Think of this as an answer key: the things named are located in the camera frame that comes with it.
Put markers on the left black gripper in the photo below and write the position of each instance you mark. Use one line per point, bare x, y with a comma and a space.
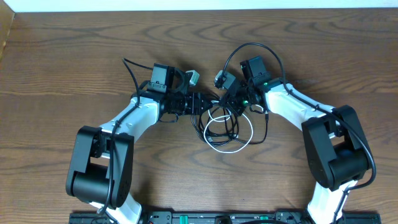
196, 102

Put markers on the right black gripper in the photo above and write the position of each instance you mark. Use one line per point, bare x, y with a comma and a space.
231, 103

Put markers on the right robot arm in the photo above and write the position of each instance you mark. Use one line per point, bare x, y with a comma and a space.
337, 150

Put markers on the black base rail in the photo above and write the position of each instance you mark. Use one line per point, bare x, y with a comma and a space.
281, 216

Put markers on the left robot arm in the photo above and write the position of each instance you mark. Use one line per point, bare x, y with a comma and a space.
100, 171

